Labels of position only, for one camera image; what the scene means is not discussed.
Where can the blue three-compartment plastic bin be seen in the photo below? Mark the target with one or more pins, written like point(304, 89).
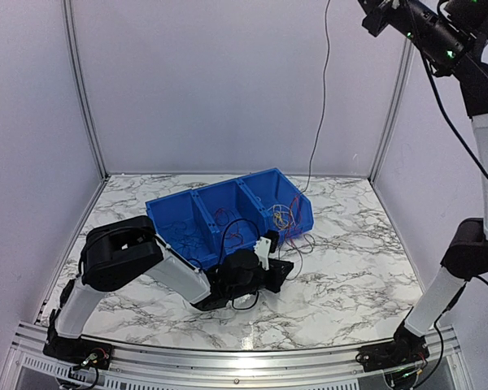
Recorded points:
point(206, 224)

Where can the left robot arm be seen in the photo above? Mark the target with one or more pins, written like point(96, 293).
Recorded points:
point(114, 255)

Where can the left aluminium frame post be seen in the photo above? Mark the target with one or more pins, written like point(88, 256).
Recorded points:
point(81, 90)

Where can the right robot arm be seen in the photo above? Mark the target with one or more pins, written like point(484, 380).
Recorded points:
point(451, 40)

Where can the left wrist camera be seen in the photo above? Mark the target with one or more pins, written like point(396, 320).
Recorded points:
point(265, 245)

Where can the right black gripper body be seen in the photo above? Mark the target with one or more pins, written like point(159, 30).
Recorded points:
point(377, 19)

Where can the aluminium front rail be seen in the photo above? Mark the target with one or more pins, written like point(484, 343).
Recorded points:
point(138, 366)

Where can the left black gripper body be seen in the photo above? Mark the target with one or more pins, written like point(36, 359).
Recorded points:
point(273, 284)

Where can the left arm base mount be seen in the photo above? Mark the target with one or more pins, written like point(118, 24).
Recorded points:
point(82, 353)

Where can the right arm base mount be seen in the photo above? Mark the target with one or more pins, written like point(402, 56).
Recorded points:
point(389, 354)

